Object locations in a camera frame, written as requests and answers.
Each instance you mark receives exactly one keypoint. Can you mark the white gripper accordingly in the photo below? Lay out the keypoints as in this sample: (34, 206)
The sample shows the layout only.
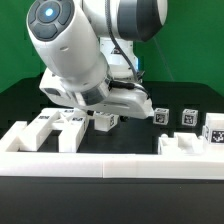
(124, 99)

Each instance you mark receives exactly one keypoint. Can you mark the white chair back part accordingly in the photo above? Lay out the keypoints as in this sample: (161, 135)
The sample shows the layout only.
(33, 136)

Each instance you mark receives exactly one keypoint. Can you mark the white chair back bar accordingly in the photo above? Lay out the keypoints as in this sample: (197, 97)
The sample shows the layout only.
(74, 126)

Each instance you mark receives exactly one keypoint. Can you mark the white U-shaped fence frame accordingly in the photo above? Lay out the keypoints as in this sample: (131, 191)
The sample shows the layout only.
(13, 162)

